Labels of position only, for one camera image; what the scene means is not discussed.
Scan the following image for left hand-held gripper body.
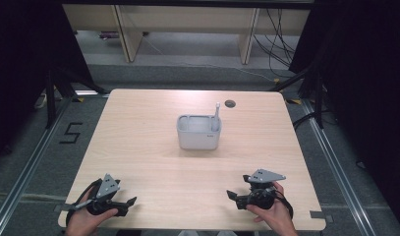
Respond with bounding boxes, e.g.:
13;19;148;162
86;173;121;216

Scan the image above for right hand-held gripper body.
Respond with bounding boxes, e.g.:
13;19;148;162
242;168;287;210

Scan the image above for white toothbrush holder box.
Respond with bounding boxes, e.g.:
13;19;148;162
176;113;223;151

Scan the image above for white electric toothbrush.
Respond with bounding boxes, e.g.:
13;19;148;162
210;101;222;133

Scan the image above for person's right hand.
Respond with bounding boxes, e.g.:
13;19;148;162
246;182;299;236

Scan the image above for person's left hand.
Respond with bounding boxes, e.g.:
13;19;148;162
65;190;120;236

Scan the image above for black metal stand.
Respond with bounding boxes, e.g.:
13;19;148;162
269;60;327;131
44;64;107;130

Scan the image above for black curtain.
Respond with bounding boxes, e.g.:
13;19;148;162
0;0;94;166
288;0;400;227

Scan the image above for black wrist strap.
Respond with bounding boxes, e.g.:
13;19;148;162
274;189;295;220
65;178;104;227

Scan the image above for metal floor rail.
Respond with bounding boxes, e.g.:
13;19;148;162
301;97;379;236
0;96;74;236

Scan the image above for bundle of black cables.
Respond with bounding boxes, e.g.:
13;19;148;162
252;8;298;79

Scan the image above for black frame beam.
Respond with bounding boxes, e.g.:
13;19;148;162
60;0;317;10

